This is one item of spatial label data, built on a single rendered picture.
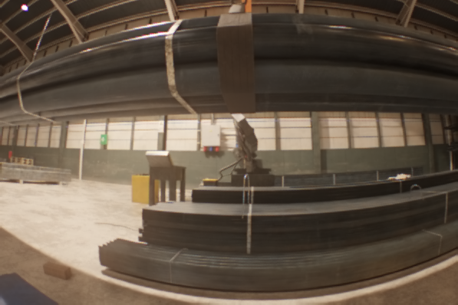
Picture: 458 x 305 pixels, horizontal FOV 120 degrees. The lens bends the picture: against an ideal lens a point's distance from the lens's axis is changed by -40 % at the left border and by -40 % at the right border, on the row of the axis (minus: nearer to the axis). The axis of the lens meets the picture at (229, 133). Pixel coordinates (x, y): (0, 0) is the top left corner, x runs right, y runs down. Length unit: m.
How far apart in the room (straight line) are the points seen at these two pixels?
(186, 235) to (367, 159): 8.49
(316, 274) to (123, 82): 1.39
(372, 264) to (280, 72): 1.14
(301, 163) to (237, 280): 7.29
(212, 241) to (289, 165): 6.98
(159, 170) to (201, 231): 2.54
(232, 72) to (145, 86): 0.41
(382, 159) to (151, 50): 9.36
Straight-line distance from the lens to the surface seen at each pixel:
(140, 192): 4.51
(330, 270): 1.27
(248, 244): 1.37
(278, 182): 6.47
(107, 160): 10.28
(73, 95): 1.36
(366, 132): 9.61
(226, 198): 1.97
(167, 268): 1.28
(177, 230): 1.44
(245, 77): 0.92
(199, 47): 0.95
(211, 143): 8.06
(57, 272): 1.45
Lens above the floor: 0.67
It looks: 11 degrees up
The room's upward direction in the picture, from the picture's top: straight up
